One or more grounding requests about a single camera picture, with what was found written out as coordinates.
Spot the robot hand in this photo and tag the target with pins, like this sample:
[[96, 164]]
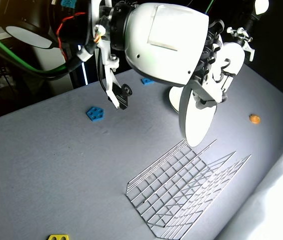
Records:
[[166, 55], [235, 57]]

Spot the white plate with dark rim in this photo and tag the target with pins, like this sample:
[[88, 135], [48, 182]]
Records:
[[175, 100], [196, 125]]

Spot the blue rectangular two-hole block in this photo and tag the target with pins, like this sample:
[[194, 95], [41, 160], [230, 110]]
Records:
[[147, 81]]

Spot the orange swirl toy pastry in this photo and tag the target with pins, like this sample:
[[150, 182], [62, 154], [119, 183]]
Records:
[[254, 119]]

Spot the blue pentagon block with holes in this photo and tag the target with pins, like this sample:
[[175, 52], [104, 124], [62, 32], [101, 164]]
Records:
[[95, 114]]

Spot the white backdrop sheet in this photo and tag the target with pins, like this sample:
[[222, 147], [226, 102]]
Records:
[[276, 200]]

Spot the grey table cloth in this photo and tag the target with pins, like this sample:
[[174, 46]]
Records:
[[56, 162]]

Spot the yellow block with holes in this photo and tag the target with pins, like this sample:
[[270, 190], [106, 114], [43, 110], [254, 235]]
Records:
[[57, 237]]

